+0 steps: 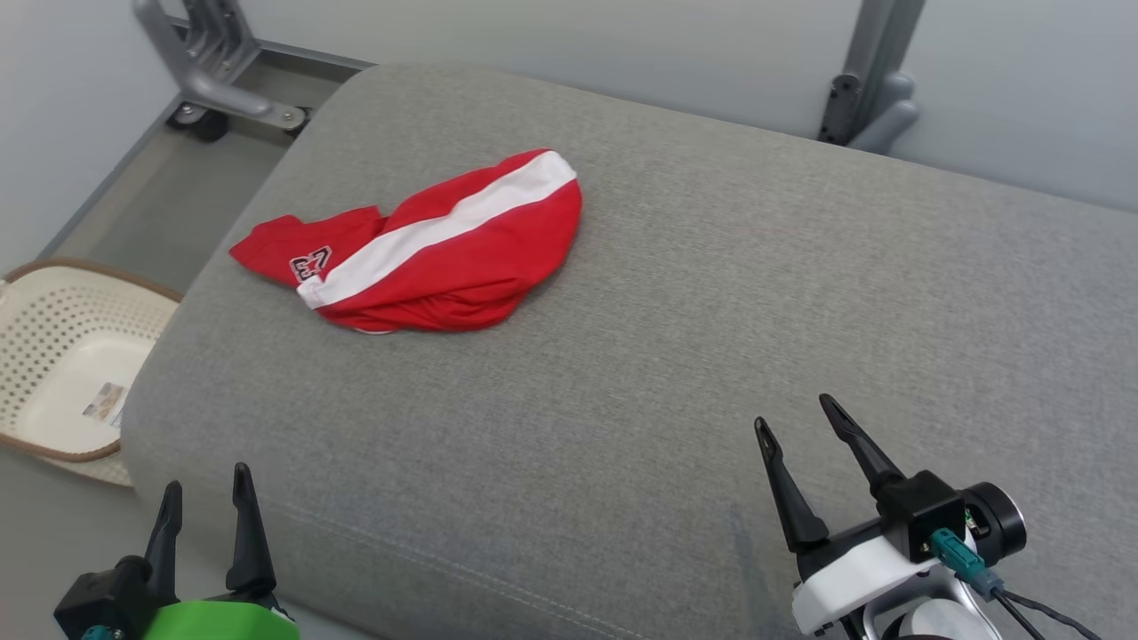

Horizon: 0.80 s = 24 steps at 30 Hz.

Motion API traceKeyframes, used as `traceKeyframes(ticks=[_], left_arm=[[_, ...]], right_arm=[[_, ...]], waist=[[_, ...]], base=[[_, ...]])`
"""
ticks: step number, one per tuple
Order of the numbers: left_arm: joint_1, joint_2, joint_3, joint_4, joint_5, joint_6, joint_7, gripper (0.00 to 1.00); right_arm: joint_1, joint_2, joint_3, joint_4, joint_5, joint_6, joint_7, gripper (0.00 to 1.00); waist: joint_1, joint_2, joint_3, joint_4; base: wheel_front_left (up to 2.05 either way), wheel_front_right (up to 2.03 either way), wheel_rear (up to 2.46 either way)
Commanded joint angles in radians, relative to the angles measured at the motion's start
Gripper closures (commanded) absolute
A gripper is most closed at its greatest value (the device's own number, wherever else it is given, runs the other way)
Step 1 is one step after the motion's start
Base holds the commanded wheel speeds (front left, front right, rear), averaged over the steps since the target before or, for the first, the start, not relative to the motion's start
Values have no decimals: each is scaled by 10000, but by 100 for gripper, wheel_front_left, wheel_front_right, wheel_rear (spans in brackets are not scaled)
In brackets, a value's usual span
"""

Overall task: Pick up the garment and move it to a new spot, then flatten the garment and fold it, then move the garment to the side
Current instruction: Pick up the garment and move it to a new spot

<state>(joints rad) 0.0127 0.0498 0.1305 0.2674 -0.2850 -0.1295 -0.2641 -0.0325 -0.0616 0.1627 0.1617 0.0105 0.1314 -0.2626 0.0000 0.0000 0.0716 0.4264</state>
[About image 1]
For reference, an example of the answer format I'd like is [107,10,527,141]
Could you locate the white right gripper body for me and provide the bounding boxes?
[789,523,945,637]

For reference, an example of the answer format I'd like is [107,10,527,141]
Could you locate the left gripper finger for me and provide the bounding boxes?
[224,462,278,602]
[145,480,184,605]

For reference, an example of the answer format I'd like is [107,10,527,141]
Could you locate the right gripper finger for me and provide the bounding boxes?
[818,393,908,499]
[754,416,830,554]

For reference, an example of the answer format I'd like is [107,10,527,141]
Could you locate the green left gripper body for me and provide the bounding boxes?
[140,597,301,640]

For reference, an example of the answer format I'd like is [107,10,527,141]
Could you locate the red shorts with white stripe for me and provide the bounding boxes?
[228,148,584,335]

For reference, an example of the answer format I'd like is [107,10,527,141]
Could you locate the paper label sticker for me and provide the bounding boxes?
[83,382,125,428]

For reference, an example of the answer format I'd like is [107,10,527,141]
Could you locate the grey fabric sofa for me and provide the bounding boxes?
[120,62,1138,640]

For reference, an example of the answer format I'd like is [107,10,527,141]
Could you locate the cream perforated laundry basket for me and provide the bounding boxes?
[0,258,184,488]

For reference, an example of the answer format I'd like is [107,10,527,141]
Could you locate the grey partition foot with casters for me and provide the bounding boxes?
[132,0,314,143]

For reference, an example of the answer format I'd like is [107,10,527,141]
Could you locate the grey partition post with hinge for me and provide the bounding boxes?
[816,0,927,154]

